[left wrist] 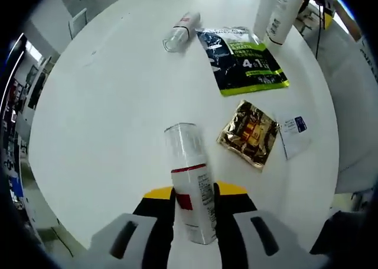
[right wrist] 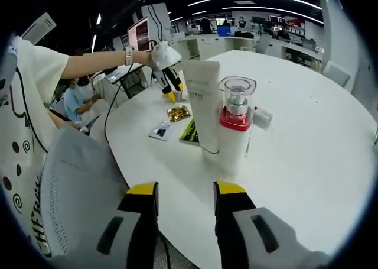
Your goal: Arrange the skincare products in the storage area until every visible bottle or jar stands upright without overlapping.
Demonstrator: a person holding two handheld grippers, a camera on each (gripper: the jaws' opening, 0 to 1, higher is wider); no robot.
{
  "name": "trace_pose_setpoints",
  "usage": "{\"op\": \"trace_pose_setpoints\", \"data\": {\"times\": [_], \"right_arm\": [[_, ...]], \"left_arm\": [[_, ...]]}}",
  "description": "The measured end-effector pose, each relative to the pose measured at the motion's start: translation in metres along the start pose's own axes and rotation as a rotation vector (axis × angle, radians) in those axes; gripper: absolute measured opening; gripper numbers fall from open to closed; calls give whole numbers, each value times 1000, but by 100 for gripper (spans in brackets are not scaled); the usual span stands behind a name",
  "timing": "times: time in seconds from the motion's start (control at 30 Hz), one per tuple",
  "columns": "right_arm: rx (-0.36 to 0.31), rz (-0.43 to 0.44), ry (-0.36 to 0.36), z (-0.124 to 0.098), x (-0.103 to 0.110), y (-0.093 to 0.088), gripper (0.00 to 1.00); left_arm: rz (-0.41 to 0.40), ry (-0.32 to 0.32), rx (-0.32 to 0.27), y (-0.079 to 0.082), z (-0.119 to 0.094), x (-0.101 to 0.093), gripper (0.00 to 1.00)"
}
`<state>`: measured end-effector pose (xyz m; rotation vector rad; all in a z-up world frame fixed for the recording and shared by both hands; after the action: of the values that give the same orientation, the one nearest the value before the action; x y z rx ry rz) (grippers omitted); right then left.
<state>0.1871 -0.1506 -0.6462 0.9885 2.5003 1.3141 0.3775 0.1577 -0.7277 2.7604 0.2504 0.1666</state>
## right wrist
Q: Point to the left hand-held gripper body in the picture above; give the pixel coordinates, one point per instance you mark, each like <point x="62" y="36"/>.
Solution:
<point x="164" y="56"/>

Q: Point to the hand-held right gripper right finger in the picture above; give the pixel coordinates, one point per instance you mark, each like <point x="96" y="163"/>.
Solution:
<point x="245" y="239"/>

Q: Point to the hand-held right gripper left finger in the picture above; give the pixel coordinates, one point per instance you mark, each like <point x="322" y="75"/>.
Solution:
<point x="118" y="239"/>

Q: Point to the gold foil skincare sachet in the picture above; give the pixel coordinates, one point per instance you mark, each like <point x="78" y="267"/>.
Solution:
<point x="178" y="114"/>

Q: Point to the white skincare tube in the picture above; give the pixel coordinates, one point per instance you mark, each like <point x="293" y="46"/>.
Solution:
<point x="203" y="103"/>

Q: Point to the clear skincare sachet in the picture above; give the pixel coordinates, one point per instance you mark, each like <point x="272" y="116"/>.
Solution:
<point x="161" y="130"/>

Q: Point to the green black skincare sachet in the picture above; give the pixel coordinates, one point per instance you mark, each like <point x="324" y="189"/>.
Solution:
<point x="190" y="134"/>

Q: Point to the tall red-collared skincare bottle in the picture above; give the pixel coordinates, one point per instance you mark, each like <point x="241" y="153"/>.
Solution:
<point x="236" y="145"/>

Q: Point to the person's left hand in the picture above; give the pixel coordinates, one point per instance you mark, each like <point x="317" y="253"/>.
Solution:
<point x="143" y="58"/>

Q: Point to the lit computer monitor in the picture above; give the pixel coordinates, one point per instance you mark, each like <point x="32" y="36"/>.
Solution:
<point x="138" y="34"/>

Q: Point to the white wristwatch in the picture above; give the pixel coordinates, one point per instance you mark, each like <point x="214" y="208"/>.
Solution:
<point x="129" y="56"/>

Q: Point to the white desk black legs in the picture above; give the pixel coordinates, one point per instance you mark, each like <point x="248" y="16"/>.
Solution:
<point x="118" y="74"/>

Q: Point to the long white counter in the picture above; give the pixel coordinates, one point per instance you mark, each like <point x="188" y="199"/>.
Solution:
<point x="212" y="45"/>

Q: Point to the blue box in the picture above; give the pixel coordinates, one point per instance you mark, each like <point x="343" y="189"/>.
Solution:
<point x="224" y="31"/>

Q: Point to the white mesh office chair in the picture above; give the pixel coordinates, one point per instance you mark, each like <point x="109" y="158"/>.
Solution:
<point x="79" y="168"/>

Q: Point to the ceiling air conditioner unit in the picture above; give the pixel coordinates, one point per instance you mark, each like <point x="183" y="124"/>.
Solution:
<point x="39" y="25"/>

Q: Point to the person in white shirt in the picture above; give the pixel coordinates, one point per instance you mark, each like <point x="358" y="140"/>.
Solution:
<point x="23" y="103"/>

